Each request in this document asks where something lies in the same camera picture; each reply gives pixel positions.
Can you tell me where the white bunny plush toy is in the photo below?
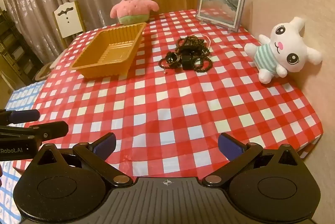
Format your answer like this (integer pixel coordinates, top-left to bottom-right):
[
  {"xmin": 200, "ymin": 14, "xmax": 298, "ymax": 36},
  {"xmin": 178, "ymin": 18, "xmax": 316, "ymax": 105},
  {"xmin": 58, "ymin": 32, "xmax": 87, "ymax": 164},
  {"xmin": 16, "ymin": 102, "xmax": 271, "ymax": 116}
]
[{"xmin": 244, "ymin": 17, "xmax": 323, "ymax": 84}]

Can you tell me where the white wooden chair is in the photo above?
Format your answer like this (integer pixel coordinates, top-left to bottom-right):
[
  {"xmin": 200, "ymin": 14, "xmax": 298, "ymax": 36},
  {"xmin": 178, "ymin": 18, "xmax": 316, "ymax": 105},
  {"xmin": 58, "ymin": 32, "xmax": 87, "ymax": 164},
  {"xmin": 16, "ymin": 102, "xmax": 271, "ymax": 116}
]
[{"xmin": 53, "ymin": 0, "xmax": 87, "ymax": 49}]

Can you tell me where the tan plastic basin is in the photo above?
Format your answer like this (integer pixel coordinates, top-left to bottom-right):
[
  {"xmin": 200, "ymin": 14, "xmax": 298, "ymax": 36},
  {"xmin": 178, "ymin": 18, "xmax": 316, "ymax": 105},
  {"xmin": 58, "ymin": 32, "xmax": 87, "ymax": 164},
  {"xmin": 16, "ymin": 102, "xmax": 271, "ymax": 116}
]
[{"xmin": 34, "ymin": 62, "xmax": 53, "ymax": 81}]

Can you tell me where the small black box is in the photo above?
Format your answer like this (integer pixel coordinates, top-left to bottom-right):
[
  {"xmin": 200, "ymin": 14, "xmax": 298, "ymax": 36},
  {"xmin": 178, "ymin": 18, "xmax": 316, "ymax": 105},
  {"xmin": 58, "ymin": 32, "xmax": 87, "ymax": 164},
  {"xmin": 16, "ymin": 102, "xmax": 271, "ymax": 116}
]
[{"xmin": 181, "ymin": 56, "xmax": 193, "ymax": 70}]

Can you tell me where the blue checked bed sheet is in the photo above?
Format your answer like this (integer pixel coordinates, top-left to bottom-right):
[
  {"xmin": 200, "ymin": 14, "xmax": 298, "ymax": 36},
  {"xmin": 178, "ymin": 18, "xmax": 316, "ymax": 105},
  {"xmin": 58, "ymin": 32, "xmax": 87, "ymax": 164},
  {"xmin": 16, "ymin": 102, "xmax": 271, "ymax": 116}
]
[{"xmin": 0, "ymin": 81, "xmax": 46, "ymax": 224}]

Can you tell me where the yellow plastic tray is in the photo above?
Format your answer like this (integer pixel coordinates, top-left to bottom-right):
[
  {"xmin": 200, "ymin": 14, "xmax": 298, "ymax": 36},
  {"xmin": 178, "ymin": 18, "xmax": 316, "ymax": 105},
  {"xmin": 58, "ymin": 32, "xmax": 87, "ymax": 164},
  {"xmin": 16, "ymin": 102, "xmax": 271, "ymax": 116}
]
[{"xmin": 71, "ymin": 22, "xmax": 147, "ymax": 78}]

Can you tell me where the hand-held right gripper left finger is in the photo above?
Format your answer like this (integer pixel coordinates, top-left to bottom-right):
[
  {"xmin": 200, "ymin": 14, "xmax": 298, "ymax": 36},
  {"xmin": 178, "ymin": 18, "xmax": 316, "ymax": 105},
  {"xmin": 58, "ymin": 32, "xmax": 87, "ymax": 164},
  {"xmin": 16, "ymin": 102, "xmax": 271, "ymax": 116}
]
[{"xmin": 33, "ymin": 132, "xmax": 134, "ymax": 188}]

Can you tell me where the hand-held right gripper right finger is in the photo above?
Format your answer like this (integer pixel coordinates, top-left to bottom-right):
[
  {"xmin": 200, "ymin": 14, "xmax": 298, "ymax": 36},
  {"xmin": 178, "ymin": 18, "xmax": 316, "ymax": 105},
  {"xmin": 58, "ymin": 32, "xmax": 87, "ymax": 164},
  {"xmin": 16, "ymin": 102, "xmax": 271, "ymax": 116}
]
[{"xmin": 202, "ymin": 133, "xmax": 301, "ymax": 186}]

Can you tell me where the red checkered tablecloth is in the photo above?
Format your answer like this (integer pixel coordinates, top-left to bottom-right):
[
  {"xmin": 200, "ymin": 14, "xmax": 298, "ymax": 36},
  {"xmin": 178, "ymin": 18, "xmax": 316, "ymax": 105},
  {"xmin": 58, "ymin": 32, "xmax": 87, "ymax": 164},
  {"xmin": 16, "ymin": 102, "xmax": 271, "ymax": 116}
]
[{"xmin": 13, "ymin": 9, "xmax": 323, "ymax": 180}]

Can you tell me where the clear picture frame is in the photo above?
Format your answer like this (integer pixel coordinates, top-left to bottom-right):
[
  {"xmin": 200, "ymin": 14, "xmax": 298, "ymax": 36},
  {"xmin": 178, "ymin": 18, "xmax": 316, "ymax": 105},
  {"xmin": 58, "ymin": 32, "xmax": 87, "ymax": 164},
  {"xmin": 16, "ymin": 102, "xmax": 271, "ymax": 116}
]
[{"xmin": 196, "ymin": 0, "xmax": 247, "ymax": 33}]

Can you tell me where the pink starfish plush toy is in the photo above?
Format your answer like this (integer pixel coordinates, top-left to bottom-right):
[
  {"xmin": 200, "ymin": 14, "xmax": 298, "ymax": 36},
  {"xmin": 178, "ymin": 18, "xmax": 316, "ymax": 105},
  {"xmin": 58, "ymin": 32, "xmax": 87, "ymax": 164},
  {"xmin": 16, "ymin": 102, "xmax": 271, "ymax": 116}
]
[{"xmin": 110, "ymin": 0, "xmax": 160, "ymax": 26}]

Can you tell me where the brown bead necklace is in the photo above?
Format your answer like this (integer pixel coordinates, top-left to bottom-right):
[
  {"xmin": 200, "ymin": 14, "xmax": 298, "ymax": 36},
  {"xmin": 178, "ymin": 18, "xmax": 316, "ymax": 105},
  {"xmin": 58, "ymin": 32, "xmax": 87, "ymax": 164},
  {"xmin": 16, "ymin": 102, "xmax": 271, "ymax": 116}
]
[{"xmin": 175, "ymin": 36, "xmax": 213, "ymax": 73}]

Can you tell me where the black bead bracelet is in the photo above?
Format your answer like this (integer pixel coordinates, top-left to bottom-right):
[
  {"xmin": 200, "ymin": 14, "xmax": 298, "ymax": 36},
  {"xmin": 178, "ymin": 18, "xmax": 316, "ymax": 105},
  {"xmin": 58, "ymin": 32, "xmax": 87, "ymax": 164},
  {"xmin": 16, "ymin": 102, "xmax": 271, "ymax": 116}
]
[{"xmin": 158, "ymin": 57, "xmax": 179, "ymax": 71}]

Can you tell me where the black bangle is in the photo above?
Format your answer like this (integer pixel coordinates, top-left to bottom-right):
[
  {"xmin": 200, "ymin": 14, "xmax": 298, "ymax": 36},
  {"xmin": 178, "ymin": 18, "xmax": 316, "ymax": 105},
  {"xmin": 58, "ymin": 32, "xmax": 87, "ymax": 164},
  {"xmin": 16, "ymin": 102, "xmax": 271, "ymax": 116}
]
[{"xmin": 167, "ymin": 53, "xmax": 182, "ymax": 67}]

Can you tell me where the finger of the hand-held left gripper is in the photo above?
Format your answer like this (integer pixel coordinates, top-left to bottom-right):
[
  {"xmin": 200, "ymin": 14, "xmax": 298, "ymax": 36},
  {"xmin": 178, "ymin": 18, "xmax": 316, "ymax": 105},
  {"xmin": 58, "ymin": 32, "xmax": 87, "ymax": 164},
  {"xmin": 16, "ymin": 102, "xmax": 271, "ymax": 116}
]
[
  {"xmin": 0, "ymin": 121, "xmax": 69, "ymax": 146},
  {"xmin": 0, "ymin": 109, "xmax": 40, "ymax": 125}
]

